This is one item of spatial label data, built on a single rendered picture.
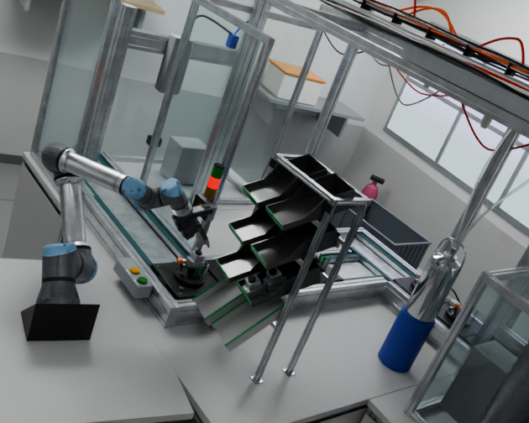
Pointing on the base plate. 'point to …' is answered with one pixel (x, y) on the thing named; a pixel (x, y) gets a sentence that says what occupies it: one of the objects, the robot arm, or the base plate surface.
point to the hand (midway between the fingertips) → (203, 238)
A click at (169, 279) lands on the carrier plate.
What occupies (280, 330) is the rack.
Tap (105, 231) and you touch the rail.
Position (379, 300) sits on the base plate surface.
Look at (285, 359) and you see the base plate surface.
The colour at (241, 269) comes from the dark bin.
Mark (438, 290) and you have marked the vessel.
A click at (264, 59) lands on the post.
